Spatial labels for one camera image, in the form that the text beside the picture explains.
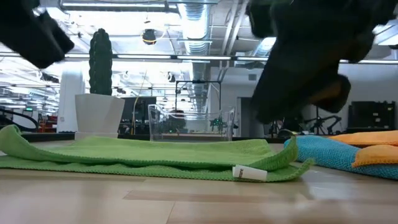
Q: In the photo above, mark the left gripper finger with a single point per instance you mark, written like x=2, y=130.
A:
x=49, y=43

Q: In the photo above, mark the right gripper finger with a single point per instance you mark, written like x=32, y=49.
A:
x=339, y=99
x=280, y=93

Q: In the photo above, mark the orange microfiber towel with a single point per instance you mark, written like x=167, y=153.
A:
x=367, y=138

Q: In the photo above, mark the blue microfiber towel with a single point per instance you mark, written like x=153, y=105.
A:
x=323, y=154

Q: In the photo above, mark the green microfiber towel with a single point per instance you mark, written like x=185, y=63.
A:
x=155, y=155

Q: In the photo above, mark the black cabinet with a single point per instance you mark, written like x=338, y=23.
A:
x=371, y=115

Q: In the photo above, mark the green cactus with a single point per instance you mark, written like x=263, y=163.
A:
x=100, y=62

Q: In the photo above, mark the white hexagonal pot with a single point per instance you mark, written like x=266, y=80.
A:
x=98, y=116

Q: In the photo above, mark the overhead light bar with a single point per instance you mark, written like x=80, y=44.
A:
x=143, y=57

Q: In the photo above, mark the black background screen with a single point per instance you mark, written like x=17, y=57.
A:
x=143, y=109

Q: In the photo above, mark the clear plastic bin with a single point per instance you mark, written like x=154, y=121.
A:
x=155, y=124

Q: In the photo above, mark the black rig frame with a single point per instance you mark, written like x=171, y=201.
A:
x=199, y=82

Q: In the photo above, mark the black ceiling dome camera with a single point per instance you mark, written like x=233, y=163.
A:
x=149, y=36

